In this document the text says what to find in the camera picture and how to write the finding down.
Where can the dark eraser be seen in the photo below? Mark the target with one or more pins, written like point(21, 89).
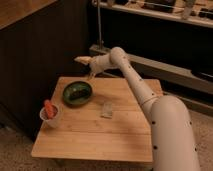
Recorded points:
point(78, 94)

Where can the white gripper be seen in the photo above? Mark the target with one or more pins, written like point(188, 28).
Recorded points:
point(93, 64)

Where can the metal vertical pole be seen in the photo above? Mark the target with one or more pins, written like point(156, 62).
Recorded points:
point(100, 41)

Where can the wooden folding table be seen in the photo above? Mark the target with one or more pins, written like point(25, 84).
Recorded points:
point(83, 133)

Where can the green bowl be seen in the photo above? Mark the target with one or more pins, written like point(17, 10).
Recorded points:
point(76, 86)

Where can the white shelf with clutter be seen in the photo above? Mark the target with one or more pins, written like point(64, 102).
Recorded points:
point(194, 12)

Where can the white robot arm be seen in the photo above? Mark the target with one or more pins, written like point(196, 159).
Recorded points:
point(173, 143)

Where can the white sponge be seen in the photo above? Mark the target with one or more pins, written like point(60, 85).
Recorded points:
point(107, 111)

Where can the orange carrot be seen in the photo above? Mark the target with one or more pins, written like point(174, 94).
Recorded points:
point(49, 109)

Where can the white plastic cup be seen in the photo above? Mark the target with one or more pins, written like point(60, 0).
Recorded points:
point(54, 122)

